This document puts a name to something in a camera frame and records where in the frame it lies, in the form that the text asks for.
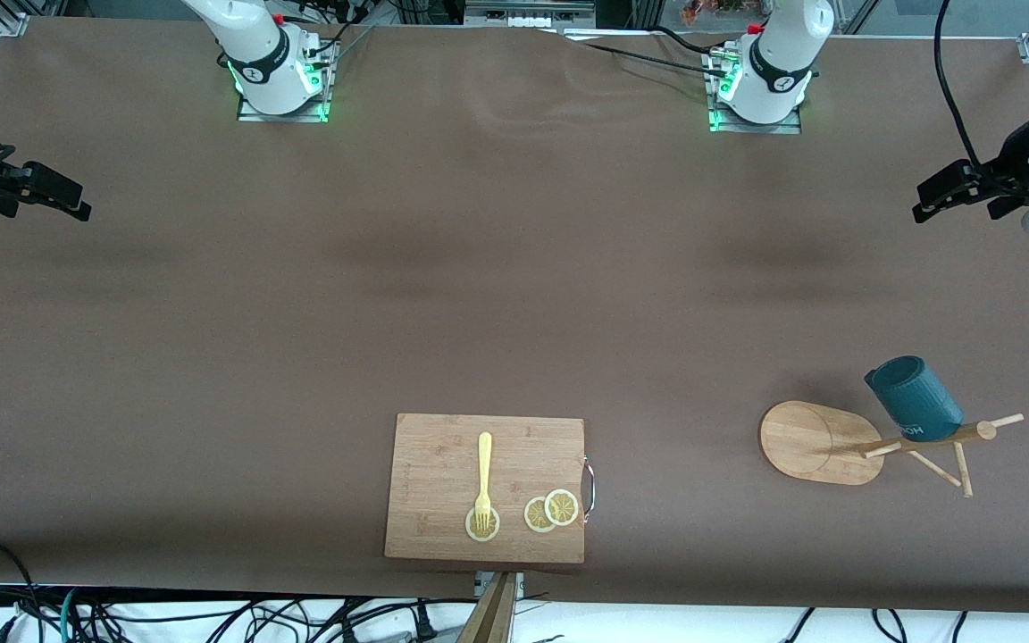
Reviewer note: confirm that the brown table cover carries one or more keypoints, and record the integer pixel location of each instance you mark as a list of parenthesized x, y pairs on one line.
[(514, 223)]

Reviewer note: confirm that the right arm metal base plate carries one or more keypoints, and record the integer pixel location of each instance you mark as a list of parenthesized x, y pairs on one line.
[(287, 114)]

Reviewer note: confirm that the white power strip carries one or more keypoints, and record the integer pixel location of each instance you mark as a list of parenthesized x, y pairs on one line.
[(523, 13)]

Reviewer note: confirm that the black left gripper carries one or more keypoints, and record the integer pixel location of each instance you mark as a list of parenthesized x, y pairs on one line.
[(1011, 166)]

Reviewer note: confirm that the yellow plastic fork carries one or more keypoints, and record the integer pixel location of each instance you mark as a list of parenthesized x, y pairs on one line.
[(484, 464)]

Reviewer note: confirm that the wooden post with bracket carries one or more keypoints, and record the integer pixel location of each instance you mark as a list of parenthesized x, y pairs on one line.
[(492, 616)]

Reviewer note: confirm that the bamboo mug rack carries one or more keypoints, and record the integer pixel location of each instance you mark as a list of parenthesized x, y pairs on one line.
[(809, 442)]

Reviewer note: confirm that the colourful small objects pile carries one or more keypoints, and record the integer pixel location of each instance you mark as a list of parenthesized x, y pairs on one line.
[(711, 9)]

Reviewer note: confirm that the lemon slice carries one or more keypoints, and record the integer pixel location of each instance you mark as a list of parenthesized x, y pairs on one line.
[(493, 530), (562, 507), (534, 516)]

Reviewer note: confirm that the teal mug yellow inside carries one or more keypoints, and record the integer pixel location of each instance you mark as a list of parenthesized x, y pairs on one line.
[(912, 402)]

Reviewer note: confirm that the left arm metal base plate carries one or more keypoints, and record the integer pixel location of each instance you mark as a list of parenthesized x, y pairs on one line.
[(756, 128)]

